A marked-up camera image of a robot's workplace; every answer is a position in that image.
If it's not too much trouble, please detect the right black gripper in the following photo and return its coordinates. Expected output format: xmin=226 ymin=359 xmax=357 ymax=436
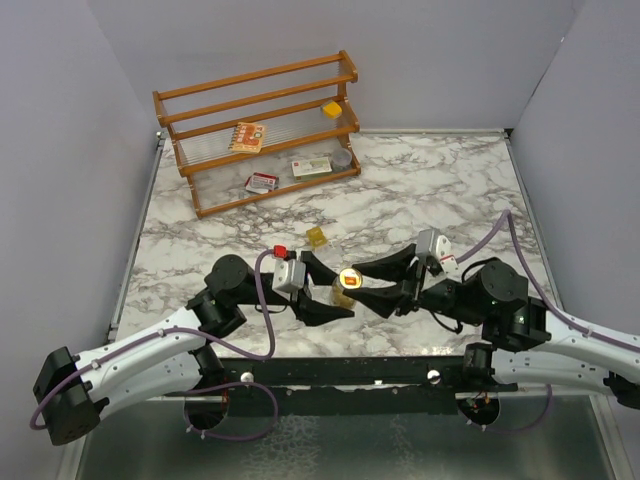
xmin=344 ymin=242 xmax=485 ymax=325

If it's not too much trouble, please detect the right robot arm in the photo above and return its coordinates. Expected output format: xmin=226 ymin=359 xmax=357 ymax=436
xmin=345 ymin=244 xmax=639 ymax=409

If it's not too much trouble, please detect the clear round pin jar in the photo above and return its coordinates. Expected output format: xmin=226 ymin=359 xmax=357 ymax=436
xmin=330 ymin=148 xmax=352 ymax=172

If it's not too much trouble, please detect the wooden three-tier shelf rack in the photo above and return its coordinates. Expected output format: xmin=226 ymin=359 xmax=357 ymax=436
xmin=153 ymin=50 xmax=361 ymax=218

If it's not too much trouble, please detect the purple cable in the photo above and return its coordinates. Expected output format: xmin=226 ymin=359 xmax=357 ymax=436
xmin=30 ymin=249 xmax=281 ymax=431
xmin=454 ymin=209 xmax=640 ymax=351

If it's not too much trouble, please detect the white green stapler box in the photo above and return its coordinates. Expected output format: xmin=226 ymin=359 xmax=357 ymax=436
xmin=291 ymin=157 xmax=333 ymax=181

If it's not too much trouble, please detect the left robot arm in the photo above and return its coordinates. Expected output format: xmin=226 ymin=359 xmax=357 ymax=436
xmin=29 ymin=246 xmax=354 ymax=446

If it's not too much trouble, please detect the clear pill bottle gold lid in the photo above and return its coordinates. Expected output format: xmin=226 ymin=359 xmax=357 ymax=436
xmin=330 ymin=267 xmax=363 ymax=310

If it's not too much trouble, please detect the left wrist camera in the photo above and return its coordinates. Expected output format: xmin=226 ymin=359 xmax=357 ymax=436
xmin=272 ymin=245 xmax=306 ymax=295

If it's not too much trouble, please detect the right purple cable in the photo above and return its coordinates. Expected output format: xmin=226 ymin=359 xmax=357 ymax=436
xmin=454 ymin=209 xmax=640 ymax=351

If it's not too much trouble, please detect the orange spiral notebook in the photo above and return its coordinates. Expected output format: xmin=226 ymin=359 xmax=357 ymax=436
xmin=229 ymin=122 xmax=267 ymax=154

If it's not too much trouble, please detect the yellow weekly pill organizer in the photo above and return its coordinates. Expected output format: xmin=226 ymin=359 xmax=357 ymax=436
xmin=306 ymin=226 xmax=333 ymax=251

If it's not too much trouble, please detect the red white staples packet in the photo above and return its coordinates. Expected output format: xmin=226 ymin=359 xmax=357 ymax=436
xmin=245 ymin=172 xmax=279 ymax=194

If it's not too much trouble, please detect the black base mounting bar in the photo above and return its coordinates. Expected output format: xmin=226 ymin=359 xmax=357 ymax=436
xmin=185 ymin=352 xmax=517 ymax=425

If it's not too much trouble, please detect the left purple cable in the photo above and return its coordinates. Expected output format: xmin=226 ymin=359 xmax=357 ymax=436
xmin=30 ymin=249 xmax=281 ymax=431

